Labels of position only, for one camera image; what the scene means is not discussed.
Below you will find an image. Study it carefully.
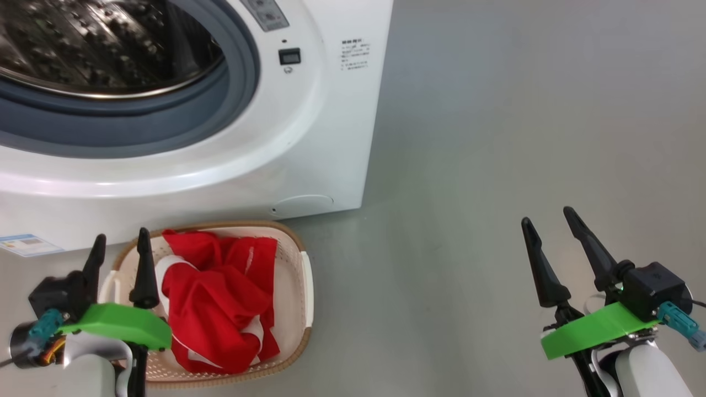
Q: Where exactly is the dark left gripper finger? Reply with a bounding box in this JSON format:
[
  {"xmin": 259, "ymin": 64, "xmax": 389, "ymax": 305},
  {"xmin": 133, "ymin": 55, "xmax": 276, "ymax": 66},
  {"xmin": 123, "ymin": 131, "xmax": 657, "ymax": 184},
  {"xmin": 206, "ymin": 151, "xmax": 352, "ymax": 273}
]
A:
[
  {"xmin": 82, "ymin": 234, "xmax": 107, "ymax": 305},
  {"xmin": 129, "ymin": 227, "xmax": 161, "ymax": 309}
]

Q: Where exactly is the round drain filter cover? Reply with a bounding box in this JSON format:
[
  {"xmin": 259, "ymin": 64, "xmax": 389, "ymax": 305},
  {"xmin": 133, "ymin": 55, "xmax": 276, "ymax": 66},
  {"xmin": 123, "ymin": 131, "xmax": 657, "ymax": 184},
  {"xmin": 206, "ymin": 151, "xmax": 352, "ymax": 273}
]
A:
[{"xmin": 270, "ymin": 194, "xmax": 335, "ymax": 219}]

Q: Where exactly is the printed warning text label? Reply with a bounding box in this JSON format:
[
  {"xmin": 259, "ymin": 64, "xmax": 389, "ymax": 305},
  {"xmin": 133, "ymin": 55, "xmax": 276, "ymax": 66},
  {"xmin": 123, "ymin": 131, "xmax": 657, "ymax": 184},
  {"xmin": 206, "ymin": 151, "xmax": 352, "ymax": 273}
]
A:
[{"xmin": 340, "ymin": 37, "xmax": 371, "ymax": 72}]

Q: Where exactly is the white front-load washing machine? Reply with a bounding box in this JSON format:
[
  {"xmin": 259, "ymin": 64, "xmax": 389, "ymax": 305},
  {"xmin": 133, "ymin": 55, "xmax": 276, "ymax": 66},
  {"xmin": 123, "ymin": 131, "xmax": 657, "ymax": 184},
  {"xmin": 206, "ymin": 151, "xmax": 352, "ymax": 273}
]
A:
[{"xmin": 0, "ymin": 0, "xmax": 395, "ymax": 255}]

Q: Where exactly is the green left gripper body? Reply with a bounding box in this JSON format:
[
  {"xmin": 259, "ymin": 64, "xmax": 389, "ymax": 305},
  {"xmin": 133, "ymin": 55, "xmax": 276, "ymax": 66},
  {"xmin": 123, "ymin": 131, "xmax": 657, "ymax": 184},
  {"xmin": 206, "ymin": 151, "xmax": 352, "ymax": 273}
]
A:
[{"xmin": 58, "ymin": 302, "xmax": 173, "ymax": 352}]

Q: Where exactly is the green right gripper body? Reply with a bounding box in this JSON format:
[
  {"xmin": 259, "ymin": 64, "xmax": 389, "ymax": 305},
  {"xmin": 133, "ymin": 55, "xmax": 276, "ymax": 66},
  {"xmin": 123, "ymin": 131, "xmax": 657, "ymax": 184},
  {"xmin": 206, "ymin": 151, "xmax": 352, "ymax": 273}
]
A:
[{"xmin": 541, "ymin": 302, "xmax": 661, "ymax": 361}]

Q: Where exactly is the blue energy label sticker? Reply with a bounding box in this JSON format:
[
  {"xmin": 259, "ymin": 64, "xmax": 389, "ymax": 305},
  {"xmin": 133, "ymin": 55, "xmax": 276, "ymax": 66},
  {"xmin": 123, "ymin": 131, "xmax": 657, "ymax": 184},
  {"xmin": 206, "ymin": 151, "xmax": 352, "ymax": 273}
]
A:
[{"xmin": 0, "ymin": 234, "xmax": 65, "ymax": 259}]

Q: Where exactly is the grey instruction sticker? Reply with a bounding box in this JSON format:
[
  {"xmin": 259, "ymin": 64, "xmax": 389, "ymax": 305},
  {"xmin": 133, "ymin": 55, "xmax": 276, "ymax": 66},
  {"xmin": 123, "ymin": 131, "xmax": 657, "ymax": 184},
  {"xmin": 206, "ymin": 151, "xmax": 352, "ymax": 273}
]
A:
[{"xmin": 239, "ymin": 0, "xmax": 291, "ymax": 33}]

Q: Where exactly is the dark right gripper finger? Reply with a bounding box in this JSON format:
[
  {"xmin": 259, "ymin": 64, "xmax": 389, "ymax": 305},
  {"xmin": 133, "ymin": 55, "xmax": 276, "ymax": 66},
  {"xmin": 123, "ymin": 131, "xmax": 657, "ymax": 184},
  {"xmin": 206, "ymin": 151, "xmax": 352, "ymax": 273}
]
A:
[
  {"xmin": 563, "ymin": 206, "xmax": 635, "ymax": 293},
  {"xmin": 521, "ymin": 217, "xmax": 572, "ymax": 309}
]

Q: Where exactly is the cream perforated laundry basket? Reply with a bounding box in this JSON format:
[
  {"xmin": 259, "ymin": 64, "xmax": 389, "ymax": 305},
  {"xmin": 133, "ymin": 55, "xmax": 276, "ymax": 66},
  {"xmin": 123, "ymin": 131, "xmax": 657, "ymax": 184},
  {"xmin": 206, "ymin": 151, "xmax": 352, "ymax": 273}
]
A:
[{"xmin": 99, "ymin": 221, "xmax": 315, "ymax": 389}]

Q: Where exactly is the white cloth garment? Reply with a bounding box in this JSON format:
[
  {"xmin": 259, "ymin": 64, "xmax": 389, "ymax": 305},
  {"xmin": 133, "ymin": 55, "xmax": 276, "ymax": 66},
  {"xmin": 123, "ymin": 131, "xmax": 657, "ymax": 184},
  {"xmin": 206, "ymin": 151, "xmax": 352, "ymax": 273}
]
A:
[{"xmin": 152, "ymin": 255, "xmax": 199, "ymax": 287}]

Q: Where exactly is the red white-striped garment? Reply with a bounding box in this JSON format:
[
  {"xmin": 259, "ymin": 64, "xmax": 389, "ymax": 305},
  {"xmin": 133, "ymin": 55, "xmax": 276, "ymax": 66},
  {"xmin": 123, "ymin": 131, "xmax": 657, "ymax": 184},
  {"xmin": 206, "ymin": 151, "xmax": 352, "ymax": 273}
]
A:
[{"xmin": 160, "ymin": 229, "xmax": 282, "ymax": 375}]

